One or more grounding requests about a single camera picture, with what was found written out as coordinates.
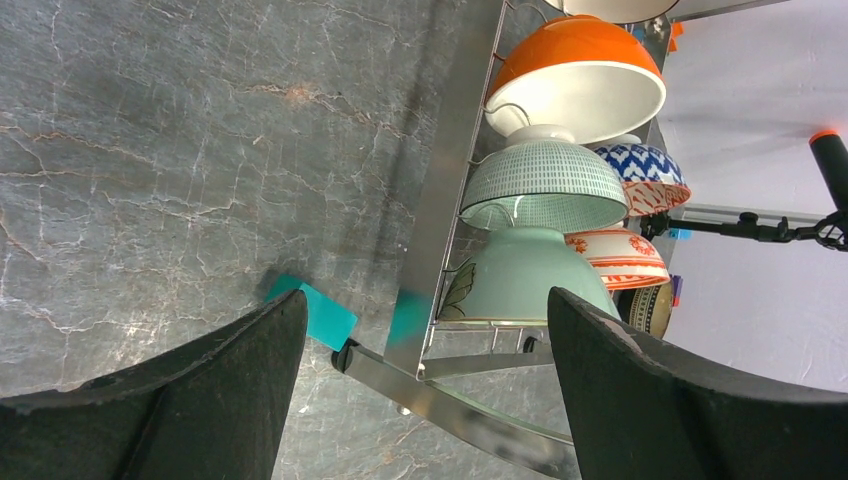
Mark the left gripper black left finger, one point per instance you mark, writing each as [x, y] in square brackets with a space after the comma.
[213, 408]

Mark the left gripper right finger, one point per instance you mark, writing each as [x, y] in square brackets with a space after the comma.
[643, 408]

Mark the dark bowl with lattice band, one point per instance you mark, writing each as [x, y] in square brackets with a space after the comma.
[647, 309]

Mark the steel two-tier dish rack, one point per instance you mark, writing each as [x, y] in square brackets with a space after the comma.
[421, 352]

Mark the purple and red block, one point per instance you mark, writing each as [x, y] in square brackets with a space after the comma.
[677, 284]

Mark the teal block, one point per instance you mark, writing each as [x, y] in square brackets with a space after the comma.
[329, 323]

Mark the red white patterned bowl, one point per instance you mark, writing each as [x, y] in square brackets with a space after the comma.
[622, 258]

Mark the light blue block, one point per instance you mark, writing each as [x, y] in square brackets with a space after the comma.
[680, 234]

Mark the celadon green front bowl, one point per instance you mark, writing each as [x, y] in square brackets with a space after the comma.
[507, 283]

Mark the celadon green bowl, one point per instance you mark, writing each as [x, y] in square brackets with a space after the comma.
[543, 179]
[507, 283]

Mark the pink patterned rear bowl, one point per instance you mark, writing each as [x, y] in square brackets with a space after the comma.
[653, 182]

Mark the celadon green rear bowl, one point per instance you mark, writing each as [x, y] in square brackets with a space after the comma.
[543, 179]

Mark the black microphone on tripod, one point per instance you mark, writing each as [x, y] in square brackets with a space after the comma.
[771, 226]

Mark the white bowl with orange rim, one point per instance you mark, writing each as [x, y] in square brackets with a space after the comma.
[589, 77]

